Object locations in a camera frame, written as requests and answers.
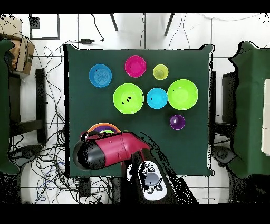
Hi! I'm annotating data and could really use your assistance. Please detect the purple bowl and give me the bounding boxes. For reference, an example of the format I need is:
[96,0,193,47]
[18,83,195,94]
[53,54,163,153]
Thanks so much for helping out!
[89,124,119,134]

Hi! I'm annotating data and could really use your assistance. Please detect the large green bowl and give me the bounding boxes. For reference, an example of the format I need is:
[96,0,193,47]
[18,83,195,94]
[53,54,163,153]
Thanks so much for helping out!
[167,79,199,111]
[112,82,144,115]

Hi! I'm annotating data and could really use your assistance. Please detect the small light blue bowl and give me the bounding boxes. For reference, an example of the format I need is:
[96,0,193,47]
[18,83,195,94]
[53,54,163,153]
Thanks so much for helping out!
[146,87,169,110]

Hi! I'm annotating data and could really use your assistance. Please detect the large orange bowl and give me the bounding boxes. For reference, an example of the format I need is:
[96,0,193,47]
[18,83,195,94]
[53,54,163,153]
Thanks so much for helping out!
[86,122,122,134]

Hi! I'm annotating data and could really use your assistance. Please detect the purple cup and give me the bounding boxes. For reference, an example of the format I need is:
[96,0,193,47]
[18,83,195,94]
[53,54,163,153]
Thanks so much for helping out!
[169,114,186,131]

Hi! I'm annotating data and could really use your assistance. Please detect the red bowl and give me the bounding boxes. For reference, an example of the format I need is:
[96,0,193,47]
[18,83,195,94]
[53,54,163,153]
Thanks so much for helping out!
[124,55,147,78]

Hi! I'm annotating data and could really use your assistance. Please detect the dark green tablecloth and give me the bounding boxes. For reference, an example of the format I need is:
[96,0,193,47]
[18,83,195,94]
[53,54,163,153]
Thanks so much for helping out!
[63,43,215,178]

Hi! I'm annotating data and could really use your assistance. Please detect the yellow ribbed cup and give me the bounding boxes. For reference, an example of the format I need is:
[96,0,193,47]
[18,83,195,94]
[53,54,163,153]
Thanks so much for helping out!
[152,64,169,81]

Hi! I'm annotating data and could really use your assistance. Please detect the blue bowl with ribbed bottom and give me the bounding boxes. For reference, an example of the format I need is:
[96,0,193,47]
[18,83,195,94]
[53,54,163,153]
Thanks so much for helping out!
[88,63,113,88]

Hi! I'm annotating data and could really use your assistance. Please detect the black stand leg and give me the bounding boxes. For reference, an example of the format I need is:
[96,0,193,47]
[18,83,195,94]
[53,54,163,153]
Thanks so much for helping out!
[109,13,119,32]
[163,13,175,37]

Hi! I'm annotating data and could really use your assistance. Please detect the black bench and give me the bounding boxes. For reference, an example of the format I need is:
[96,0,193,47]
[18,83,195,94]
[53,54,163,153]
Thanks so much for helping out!
[9,68,47,144]

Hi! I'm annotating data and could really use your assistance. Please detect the grey chair base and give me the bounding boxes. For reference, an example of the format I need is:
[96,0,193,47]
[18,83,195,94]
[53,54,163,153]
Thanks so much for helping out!
[211,145,236,167]

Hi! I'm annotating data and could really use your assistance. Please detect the black base with knob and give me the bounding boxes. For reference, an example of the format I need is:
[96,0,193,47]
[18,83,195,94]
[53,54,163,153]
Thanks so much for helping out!
[9,144,44,167]

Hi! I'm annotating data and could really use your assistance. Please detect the green cloth covered table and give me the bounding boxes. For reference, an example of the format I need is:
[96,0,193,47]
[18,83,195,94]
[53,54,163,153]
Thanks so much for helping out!
[228,41,270,178]
[0,39,20,175]

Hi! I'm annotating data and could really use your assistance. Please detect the cardboard box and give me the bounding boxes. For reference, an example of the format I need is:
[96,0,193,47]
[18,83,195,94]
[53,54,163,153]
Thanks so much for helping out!
[0,16,35,74]

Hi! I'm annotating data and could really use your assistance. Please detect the tangle of floor cables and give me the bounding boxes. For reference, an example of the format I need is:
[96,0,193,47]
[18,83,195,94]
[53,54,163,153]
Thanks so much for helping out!
[8,45,112,204]

